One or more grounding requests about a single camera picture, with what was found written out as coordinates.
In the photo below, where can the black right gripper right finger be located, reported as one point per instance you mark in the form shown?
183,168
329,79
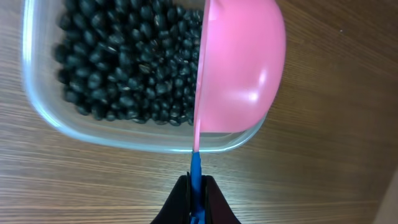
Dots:
217,209

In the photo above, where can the pink scoop with blue handle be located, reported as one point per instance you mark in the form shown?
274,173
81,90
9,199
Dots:
242,53

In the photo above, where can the clear container of black beans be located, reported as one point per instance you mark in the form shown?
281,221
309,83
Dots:
114,73

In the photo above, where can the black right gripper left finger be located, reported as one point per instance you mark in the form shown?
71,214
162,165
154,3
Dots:
176,209

